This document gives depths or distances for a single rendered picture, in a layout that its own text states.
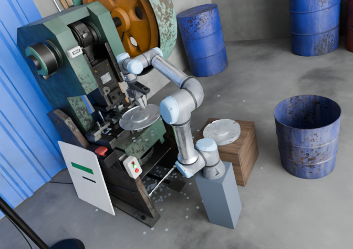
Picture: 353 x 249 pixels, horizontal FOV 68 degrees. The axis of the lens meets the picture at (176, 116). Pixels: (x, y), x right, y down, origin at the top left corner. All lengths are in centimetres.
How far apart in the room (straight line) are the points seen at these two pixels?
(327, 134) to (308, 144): 13
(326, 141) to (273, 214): 59
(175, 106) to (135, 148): 76
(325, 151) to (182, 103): 117
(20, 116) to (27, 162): 46
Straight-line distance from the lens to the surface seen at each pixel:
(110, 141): 181
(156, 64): 143
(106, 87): 179
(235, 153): 191
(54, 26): 164
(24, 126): 290
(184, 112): 117
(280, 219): 196
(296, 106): 222
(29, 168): 302
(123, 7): 195
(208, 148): 148
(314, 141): 192
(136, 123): 171
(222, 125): 213
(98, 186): 225
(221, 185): 159
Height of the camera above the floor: 162
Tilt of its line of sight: 31 degrees down
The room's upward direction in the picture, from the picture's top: 19 degrees counter-clockwise
